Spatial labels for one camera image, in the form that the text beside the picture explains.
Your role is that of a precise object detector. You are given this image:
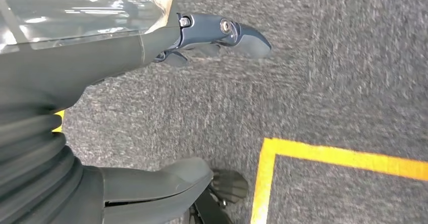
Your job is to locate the yellow floor tape line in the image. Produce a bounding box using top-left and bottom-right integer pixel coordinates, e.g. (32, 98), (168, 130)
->
(51, 110), (65, 133)

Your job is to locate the dark robot foot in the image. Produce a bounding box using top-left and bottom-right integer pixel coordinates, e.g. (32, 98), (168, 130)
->
(189, 168), (250, 224)

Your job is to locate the yellow floor tape square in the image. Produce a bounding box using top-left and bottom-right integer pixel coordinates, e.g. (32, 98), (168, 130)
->
(250, 138), (428, 224)

